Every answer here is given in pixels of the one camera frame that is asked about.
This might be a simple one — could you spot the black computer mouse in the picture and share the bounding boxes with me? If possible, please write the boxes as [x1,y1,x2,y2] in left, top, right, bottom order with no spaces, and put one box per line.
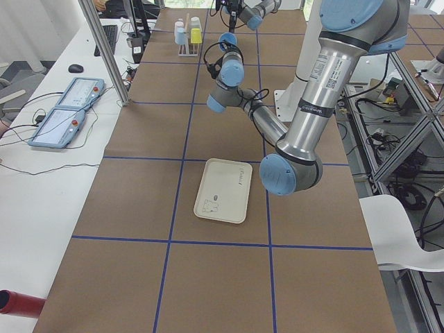
[68,64,84,74]

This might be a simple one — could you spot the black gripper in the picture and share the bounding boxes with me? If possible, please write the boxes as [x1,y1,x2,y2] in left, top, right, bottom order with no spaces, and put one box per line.
[227,0,243,14]

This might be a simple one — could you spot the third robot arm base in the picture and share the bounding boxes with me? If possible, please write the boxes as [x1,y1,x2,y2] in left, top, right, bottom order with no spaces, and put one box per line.
[411,49,443,84]

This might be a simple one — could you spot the cream plastic tray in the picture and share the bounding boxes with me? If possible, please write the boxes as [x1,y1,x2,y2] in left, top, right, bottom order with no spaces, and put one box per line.
[194,158,253,224]

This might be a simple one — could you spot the yellow plastic cup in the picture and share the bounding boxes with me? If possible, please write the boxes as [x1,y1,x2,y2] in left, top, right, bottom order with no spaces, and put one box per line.
[190,28,203,44]

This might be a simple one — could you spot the far blue teach pendant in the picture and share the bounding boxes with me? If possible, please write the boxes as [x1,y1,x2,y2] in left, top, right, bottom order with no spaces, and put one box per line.
[55,77,105,110]

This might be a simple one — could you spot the aluminium frame post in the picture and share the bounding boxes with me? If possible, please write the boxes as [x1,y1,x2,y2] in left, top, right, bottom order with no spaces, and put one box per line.
[78,0,129,106]

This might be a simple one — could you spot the red cylinder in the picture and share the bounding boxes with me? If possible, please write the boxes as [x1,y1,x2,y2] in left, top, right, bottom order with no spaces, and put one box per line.
[1,290,46,318]

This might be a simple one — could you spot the pink plastic cup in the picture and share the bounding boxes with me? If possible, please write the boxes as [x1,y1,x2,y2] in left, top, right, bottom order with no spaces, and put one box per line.
[174,21,184,31]

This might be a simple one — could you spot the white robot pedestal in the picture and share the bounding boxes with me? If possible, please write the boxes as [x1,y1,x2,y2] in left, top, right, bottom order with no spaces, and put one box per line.
[274,0,322,122]

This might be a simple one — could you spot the black keyboard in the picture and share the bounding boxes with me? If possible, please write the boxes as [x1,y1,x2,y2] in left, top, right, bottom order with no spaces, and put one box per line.
[102,24,118,54]

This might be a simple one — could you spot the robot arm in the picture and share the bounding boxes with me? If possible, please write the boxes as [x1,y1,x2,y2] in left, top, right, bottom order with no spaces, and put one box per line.
[207,1,410,196]
[225,0,282,33]

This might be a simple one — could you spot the near blue teach pendant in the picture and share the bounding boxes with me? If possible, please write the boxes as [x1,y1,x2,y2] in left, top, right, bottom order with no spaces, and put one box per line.
[28,108,85,149]

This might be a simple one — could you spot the grey plastic cup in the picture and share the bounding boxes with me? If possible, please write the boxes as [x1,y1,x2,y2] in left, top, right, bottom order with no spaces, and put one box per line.
[189,17,202,30]

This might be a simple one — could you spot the blue teach pendant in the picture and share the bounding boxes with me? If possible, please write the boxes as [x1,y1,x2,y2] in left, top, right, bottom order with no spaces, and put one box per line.
[55,77,105,110]
[28,108,85,149]

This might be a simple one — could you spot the black box with label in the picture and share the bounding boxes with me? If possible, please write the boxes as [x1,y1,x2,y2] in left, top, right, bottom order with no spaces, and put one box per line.
[127,33,149,64]

